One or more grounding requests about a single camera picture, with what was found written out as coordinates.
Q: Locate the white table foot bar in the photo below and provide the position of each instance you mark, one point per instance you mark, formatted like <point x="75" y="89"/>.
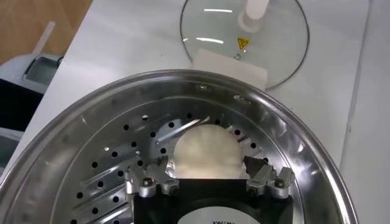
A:
<point x="45" y="36"/>

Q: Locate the white electric cooking pot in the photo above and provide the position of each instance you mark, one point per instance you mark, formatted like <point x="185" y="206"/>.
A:
<point x="228" y="68"/>

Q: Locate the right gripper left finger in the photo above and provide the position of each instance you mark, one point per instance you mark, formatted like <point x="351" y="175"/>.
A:
<point x="146" y="187"/>

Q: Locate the stainless steel steamer basket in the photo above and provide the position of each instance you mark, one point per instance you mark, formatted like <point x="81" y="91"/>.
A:
<point x="91" y="121"/>

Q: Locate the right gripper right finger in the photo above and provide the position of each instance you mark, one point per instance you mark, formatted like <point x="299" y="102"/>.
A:
<point x="278" y="185"/>

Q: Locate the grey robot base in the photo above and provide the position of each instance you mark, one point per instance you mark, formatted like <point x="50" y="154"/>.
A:
<point x="18" y="103"/>

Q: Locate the glass pot lid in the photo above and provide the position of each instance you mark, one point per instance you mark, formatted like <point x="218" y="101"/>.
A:
<point x="274" y="54"/>

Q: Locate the white steamed baozi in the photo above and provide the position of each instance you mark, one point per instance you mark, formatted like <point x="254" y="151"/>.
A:
<point x="207" y="149"/>

